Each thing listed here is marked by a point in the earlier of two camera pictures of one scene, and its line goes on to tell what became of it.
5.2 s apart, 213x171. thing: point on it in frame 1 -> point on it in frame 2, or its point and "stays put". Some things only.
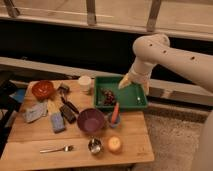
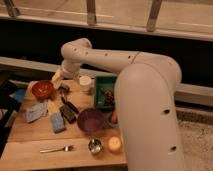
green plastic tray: [107, 93] stays put
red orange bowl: [43, 90] stays put
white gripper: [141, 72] -> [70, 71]
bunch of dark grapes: [108, 97] stays put
